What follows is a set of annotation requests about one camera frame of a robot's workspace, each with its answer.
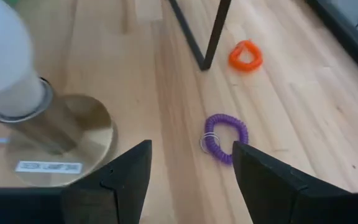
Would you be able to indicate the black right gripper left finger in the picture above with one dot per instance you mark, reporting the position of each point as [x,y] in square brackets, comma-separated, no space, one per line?
[120,193]

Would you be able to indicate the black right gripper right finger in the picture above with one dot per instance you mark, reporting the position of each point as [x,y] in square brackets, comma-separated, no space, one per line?
[269,193]

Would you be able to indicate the wooden riser shelf black legs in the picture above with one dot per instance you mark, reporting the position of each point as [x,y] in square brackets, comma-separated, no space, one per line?
[214,40]

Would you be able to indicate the purple coil wristband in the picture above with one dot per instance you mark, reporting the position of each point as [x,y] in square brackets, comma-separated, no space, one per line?
[225,119]

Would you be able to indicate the orange coil wristband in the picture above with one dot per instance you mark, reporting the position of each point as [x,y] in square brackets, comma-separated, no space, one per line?
[236,63]

